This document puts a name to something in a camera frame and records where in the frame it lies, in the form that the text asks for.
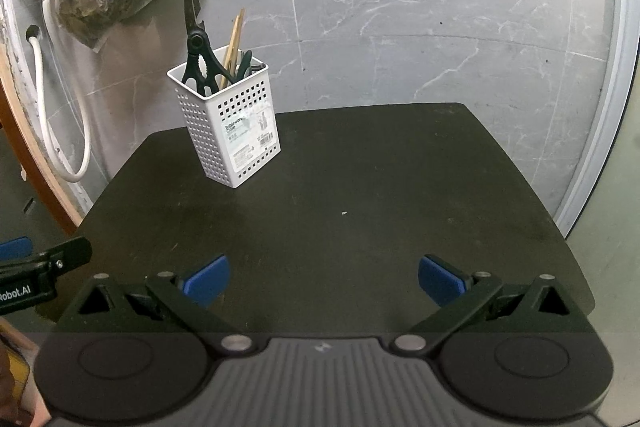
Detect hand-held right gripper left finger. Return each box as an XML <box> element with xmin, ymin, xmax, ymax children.
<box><xmin>60</xmin><ymin>255</ymin><xmax>256</xmax><ymax>355</ymax></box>

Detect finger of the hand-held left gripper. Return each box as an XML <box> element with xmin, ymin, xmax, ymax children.
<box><xmin>0</xmin><ymin>237</ymin><xmax>33</xmax><ymax>261</ymax></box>
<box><xmin>30</xmin><ymin>237</ymin><xmax>92</xmax><ymax>275</ymax></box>

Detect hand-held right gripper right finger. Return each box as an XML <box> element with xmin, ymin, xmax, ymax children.
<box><xmin>390</xmin><ymin>255</ymin><xmax>588</xmax><ymax>355</ymax></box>

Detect white perforated utensil holder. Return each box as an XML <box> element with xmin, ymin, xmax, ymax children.
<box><xmin>167</xmin><ymin>47</ymin><xmax>282</xmax><ymax>188</ymax></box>

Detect black-handled scissors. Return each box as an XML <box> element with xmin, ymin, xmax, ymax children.
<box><xmin>181</xmin><ymin>0</ymin><xmax>227</xmax><ymax>98</ymax></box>

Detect wooden chopstick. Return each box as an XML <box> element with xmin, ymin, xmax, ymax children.
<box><xmin>222</xmin><ymin>8</ymin><xmax>247</xmax><ymax>88</ymax></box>
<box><xmin>220</xmin><ymin>13</ymin><xmax>242</xmax><ymax>90</ymax></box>

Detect yellow object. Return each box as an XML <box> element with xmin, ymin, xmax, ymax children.
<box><xmin>0</xmin><ymin>332</ymin><xmax>31</xmax><ymax>408</ymax></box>

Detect wooden door frame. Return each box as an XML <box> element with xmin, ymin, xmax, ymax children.
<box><xmin>0</xmin><ymin>42</ymin><xmax>83</xmax><ymax>235</ymax></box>

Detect white hose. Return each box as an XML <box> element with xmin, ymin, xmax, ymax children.
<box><xmin>27</xmin><ymin>0</ymin><xmax>92</xmax><ymax>182</ymax></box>

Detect light grey door frame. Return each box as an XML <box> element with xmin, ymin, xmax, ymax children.
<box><xmin>554</xmin><ymin>0</ymin><xmax>640</xmax><ymax>239</ymax></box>

